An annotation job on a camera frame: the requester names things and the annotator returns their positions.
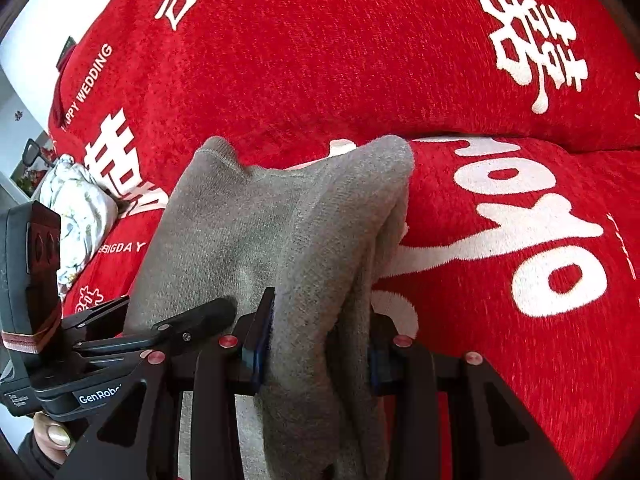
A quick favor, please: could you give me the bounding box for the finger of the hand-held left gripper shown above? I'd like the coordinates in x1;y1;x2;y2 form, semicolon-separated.
64;296;132;334
79;298;237;357

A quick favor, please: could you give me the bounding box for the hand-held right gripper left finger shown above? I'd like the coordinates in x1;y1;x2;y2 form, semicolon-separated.
55;287;277;480

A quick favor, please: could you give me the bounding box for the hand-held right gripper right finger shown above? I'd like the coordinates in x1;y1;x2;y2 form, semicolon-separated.
368;311;574;480

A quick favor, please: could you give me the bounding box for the grey knitted sweater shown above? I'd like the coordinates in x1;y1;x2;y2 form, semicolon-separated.
122;135;416;480

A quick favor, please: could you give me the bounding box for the person's left forearm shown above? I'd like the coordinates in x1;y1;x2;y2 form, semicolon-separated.
16;430;63;480

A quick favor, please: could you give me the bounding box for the person's left hand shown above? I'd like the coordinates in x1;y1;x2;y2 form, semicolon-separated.
31;411;77;465

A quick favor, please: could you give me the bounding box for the pale floral cloth bundle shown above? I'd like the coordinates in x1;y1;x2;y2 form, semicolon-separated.
39;154;121;302

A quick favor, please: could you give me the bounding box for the red printed sofa cover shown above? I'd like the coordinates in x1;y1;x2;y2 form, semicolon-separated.
47;0;640;480

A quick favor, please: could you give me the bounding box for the black metal frame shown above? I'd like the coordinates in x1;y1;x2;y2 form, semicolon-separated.
22;138;52;168

